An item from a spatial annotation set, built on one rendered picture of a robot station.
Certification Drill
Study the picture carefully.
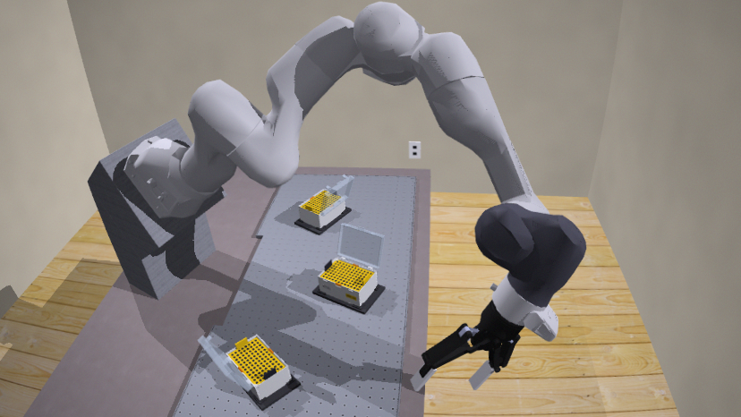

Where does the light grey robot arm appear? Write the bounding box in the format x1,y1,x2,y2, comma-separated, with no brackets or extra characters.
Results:
124,2,586,342

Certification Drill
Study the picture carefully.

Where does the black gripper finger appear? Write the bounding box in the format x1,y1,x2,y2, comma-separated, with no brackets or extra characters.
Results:
468,334,521,390
410,323,491,391

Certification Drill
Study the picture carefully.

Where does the yellow pipette tip rack insert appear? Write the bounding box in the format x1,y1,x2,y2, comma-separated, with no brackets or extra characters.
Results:
301,191,326,215
228,337,285,385
320,260,374,292

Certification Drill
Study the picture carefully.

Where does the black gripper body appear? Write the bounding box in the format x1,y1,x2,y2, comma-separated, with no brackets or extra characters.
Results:
471,300,524,351

